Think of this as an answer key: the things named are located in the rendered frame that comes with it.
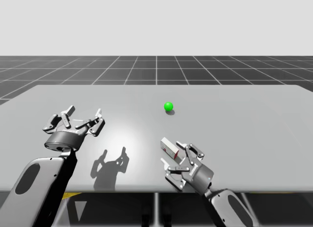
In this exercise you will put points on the green ball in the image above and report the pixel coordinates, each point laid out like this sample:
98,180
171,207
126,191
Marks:
168,106

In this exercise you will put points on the red and white carton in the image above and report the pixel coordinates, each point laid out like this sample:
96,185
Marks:
169,147

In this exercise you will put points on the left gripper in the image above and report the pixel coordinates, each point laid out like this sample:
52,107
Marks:
64,140

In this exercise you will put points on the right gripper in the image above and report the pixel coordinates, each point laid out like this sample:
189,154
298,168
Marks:
199,178

